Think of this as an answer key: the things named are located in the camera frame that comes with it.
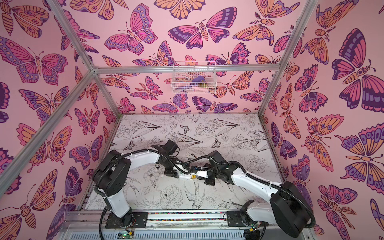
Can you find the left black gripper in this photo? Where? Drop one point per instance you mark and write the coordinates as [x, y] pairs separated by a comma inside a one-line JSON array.
[[172, 173]]

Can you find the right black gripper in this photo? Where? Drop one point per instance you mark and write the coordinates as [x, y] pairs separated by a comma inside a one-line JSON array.
[[209, 180]]

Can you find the small white remote control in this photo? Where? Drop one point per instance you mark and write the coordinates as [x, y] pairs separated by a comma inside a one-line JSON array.
[[187, 176]]

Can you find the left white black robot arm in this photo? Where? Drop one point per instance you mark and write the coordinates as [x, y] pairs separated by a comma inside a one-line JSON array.
[[111, 174]]

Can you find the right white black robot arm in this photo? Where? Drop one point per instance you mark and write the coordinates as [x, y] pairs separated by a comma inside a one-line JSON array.
[[287, 207]]

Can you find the purple item in basket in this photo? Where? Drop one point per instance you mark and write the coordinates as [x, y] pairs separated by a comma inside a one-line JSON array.
[[197, 80]]

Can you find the small green circuit board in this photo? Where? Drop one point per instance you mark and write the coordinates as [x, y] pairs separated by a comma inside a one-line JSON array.
[[125, 235]]

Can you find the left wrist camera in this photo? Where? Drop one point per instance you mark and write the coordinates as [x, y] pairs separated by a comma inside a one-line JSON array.
[[182, 170]]

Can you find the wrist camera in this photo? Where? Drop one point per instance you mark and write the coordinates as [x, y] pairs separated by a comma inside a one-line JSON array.
[[182, 170], [201, 173]]

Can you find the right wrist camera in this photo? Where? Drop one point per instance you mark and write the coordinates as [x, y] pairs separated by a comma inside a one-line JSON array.
[[201, 173]]

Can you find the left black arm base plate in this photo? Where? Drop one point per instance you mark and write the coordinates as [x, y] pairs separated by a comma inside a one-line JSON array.
[[137, 220]]

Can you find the white wire basket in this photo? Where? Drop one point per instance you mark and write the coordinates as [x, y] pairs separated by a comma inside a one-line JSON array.
[[183, 74]]

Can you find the aluminium front rail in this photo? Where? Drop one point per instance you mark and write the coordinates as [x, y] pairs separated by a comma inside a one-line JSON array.
[[167, 225]]

